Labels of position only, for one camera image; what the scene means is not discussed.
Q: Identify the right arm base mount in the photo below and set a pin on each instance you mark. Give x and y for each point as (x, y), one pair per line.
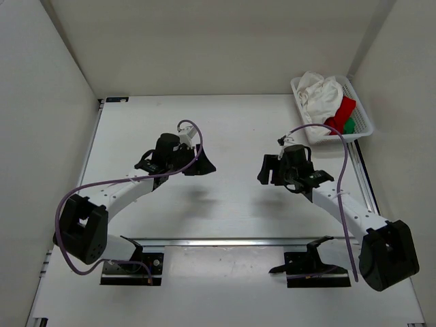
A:
(307, 270)

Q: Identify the white t shirt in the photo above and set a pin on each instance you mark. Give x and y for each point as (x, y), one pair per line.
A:
(319, 97)

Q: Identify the red t shirt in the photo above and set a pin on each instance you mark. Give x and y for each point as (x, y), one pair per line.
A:
(342, 114)

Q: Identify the white plastic basket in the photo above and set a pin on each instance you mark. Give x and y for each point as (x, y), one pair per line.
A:
(363, 124)

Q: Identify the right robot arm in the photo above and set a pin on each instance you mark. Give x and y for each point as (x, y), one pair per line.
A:
(384, 254)

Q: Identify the green t shirt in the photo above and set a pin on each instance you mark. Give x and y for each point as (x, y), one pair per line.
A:
(349, 127)

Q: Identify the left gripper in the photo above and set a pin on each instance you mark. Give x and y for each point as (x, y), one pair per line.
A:
(200, 167)

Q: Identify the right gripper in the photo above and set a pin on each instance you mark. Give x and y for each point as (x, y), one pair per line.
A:
(273, 163)

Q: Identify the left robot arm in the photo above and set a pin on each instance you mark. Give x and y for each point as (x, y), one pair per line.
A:
(84, 221)

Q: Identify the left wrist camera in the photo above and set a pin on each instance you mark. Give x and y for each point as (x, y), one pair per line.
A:
(186, 134)

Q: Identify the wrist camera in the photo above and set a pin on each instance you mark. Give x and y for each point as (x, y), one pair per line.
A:
(186, 134)
(286, 140)

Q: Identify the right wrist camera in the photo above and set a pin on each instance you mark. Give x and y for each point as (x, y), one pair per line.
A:
(286, 140)

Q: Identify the aluminium frame rail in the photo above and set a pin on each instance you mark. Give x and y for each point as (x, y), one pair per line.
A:
(363, 178)

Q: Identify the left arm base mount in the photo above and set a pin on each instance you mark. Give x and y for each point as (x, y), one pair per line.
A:
(131, 264)

